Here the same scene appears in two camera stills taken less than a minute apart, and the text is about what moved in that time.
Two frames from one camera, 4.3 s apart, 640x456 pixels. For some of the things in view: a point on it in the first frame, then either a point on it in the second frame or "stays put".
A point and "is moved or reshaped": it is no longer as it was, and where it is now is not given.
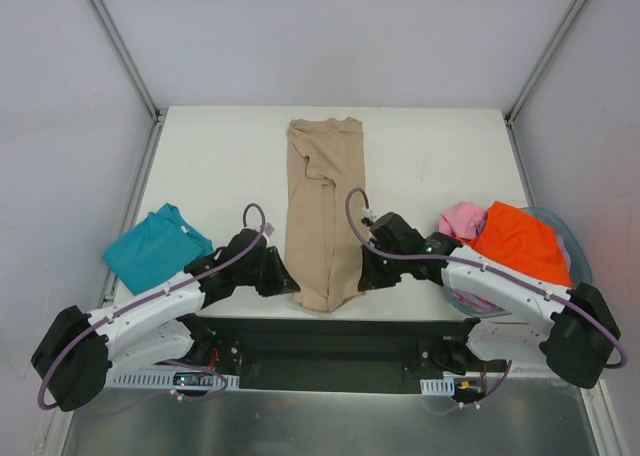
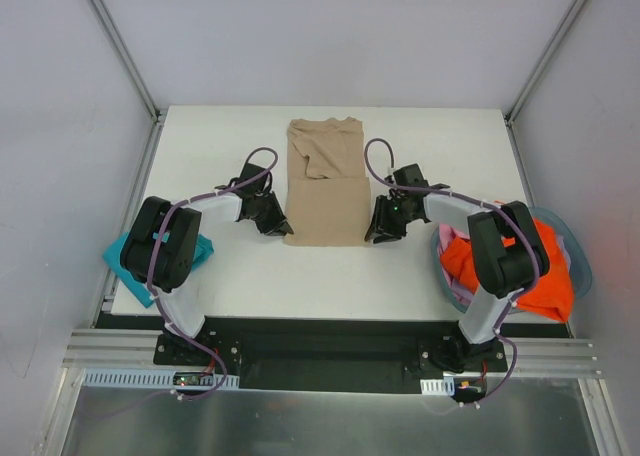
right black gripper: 376,269 → 387,217
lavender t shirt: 479,301 stays put
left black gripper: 270,273 → 265,212
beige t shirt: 325,159 is moved or reshaped
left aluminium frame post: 117,41 stays put
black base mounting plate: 337,354 stays put
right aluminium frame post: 558,37 stays put
